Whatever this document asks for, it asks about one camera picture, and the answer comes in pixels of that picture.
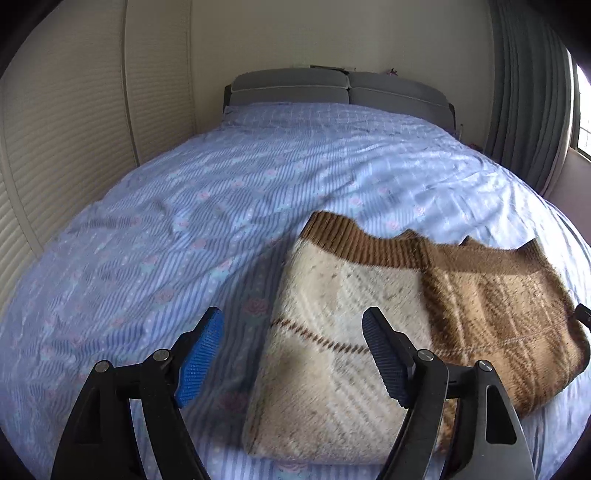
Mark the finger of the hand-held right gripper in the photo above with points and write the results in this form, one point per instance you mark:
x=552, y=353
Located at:
x=585, y=316

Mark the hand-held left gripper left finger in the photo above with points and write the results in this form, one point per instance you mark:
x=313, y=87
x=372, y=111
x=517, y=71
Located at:
x=198, y=364

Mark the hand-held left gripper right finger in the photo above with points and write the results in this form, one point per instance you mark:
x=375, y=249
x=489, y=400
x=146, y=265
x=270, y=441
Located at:
x=385, y=360

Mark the brown plaid knit sweater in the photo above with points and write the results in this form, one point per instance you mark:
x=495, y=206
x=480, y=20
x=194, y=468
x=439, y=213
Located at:
x=332, y=295

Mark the blue striped floral blanket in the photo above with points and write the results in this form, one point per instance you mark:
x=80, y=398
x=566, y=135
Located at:
x=207, y=184

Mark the window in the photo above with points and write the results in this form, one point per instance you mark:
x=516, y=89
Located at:
x=584, y=115

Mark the grey-green curtain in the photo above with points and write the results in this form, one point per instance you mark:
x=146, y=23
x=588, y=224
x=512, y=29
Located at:
x=526, y=92

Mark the grey headboard cushion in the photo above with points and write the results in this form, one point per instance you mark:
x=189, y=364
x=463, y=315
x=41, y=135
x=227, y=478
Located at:
x=286, y=87
x=397, y=94

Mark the cream louvered wardrobe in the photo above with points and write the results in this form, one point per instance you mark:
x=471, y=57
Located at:
x=69, y=115

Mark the dark bed headboard frame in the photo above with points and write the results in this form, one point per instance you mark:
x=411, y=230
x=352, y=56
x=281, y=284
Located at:
x=226, y=104

